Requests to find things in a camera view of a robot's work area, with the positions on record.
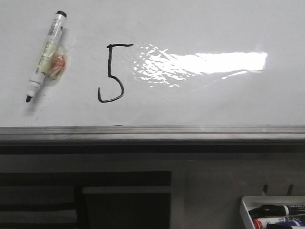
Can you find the black capped marker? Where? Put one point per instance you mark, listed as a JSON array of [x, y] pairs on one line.
[[266, 211]]

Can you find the dark cabinet with white trim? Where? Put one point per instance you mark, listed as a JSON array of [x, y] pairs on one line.
[[86, 200]]

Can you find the black tray hook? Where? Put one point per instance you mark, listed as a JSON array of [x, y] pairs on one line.
[[290, 189], [265, 189]]

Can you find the white marker tray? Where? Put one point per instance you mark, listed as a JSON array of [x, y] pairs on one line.
[[250, 202]]

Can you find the right black tray hook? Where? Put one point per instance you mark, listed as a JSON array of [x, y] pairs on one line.
[[290, 189]]

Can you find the white black whiteboard marker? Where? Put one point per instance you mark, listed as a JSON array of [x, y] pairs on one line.
[[47, 54]]

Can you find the white whiteboard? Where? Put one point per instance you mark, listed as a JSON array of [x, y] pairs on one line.
[[157, 62]]

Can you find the left black tray hook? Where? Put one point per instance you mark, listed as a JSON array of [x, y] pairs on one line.
[[265, 189]]

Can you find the grey aluminium whiteboard frame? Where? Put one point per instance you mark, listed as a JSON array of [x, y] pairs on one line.
[[148, 139]]

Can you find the blue capped marker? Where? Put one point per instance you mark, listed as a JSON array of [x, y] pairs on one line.
[[296, 224]]

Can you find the red capped marker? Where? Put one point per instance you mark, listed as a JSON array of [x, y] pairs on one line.
[[261, 223]]

